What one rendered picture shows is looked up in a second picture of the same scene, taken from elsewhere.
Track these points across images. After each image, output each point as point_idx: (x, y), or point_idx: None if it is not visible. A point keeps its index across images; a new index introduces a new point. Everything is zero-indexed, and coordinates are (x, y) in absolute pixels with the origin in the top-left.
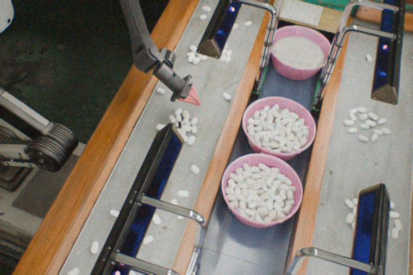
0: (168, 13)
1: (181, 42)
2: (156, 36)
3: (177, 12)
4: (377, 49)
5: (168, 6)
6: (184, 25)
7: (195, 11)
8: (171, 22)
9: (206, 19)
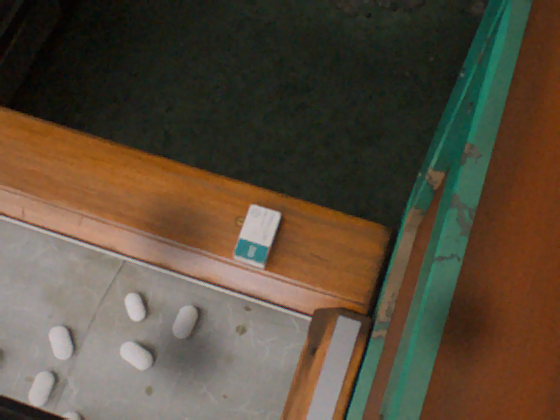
0: (137, 169)
1: (3, 225)
2: (7, 133)
3: (141, 204)
4: None
5: (180, 170)
6: (85, 233)
7: (182, 281)
8: (84, 182)
9: (135, 321)
